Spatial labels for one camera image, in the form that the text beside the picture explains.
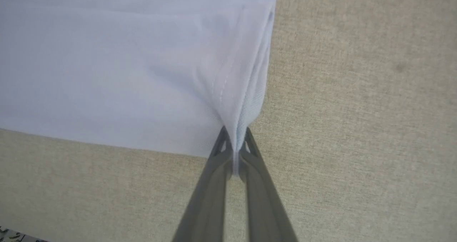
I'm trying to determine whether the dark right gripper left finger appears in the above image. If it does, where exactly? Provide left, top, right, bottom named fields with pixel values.
left=171, top=126, right=234, bottom=242

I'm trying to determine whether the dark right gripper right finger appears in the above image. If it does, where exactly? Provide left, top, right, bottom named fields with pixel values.
left=237, top=127, right=298, bottom=242

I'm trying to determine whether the light blue shirt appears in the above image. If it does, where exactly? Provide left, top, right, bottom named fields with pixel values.
left=0, top=0, right=279, bottom=176

